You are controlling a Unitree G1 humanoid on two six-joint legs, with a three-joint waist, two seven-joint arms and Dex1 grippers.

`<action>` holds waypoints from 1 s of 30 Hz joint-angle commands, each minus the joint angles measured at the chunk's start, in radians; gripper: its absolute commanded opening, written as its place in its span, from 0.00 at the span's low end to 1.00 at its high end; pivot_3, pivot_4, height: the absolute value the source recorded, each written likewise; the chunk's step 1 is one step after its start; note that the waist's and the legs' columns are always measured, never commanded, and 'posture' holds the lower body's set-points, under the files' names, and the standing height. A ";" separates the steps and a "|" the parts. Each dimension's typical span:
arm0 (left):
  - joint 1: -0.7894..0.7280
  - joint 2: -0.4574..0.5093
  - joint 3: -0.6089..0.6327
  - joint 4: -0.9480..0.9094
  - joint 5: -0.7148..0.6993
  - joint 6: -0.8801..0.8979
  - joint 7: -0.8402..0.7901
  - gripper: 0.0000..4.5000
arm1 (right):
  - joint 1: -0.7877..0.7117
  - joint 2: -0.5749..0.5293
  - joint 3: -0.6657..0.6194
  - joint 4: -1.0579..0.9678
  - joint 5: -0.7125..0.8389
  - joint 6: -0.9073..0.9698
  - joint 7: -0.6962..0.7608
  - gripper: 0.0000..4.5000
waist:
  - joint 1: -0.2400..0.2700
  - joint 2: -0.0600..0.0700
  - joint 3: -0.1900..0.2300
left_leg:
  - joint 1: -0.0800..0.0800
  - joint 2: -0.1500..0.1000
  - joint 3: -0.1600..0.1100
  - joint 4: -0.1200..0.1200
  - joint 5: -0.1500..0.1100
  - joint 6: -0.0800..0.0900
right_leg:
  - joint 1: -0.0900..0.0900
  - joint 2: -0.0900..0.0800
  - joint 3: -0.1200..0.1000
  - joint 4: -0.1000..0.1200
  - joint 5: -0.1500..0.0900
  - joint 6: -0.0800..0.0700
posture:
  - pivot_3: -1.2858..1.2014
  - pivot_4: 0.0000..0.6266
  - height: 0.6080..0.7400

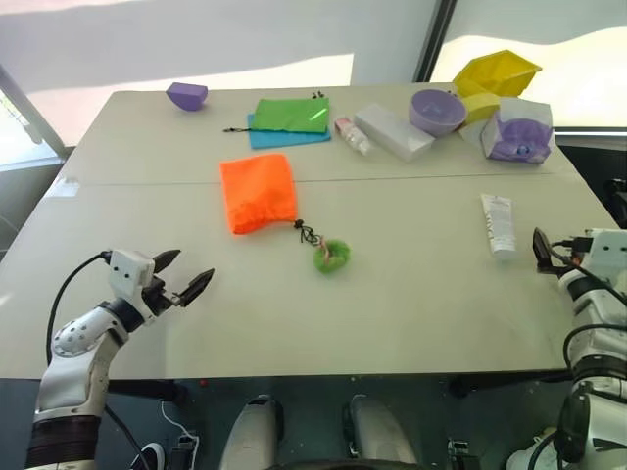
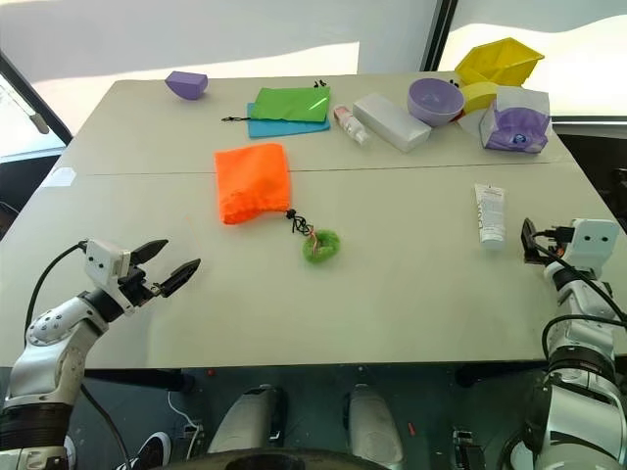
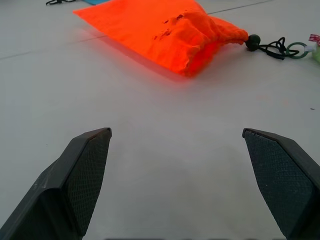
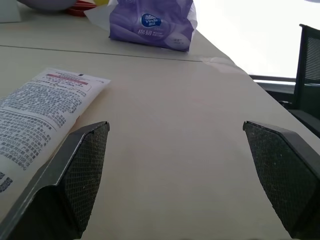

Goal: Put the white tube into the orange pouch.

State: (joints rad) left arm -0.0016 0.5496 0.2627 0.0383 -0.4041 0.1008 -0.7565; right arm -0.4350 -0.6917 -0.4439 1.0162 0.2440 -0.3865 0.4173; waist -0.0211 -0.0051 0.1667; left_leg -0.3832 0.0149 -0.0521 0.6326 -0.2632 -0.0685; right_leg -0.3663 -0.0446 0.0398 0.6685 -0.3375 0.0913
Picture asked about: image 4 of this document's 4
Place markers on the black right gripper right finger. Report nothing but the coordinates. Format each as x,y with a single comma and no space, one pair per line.
285,175

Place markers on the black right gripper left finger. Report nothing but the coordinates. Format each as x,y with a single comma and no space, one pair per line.
62,180

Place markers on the white printed tube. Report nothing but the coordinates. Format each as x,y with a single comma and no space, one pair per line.
32,117

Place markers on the black mesh office chair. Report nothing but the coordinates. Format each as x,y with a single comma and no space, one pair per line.
308,80

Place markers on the red flat tray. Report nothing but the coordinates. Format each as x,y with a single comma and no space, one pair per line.
80,9

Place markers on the white box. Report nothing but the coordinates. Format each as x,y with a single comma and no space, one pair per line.
9,12

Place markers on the grey round bowl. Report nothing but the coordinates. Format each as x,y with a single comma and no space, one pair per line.
48,4

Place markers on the purple tissue pack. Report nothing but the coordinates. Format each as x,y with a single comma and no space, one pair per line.
152,23

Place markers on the yellow round object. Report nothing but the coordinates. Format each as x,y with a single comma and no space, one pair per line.
101,2

